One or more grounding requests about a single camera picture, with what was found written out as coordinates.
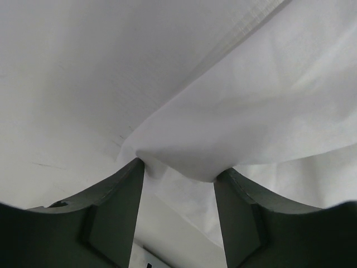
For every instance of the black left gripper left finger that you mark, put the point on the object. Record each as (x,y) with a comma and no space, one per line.
(93,228)

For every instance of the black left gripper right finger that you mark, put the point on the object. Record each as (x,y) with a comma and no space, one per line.
(263,229)

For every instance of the white t-shirt with flower print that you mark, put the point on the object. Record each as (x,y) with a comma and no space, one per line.
(280,109)

